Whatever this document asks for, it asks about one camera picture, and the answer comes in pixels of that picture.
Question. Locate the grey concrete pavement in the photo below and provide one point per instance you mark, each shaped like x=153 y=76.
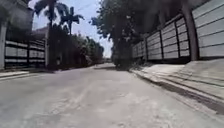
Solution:
x=186 y=75

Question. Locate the dark roadside gutter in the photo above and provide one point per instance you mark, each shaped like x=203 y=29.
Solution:
x=180 y=91

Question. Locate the slender palm tree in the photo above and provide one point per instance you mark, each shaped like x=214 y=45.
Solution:
x=70 y=23

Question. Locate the grey concrete road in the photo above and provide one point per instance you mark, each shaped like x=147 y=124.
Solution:
x=100 y=100

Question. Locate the row of dark green trees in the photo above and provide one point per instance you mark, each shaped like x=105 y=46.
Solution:
x=83 y=50

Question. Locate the grey slatted fence wall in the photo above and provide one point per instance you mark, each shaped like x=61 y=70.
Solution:
x=186 y=40

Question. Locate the tall palm tree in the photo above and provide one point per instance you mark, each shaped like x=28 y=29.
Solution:
x=50 y=20

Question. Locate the pale concrete kerb strip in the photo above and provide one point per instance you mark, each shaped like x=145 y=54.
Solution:
x=13 y=74

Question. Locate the white slatted gate fence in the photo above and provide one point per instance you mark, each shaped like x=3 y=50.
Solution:
x=20 y=51

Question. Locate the large dark tree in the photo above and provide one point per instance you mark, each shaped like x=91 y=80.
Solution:
x=123 y=30

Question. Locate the grey building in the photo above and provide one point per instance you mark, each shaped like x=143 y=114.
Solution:
x=15 y=13

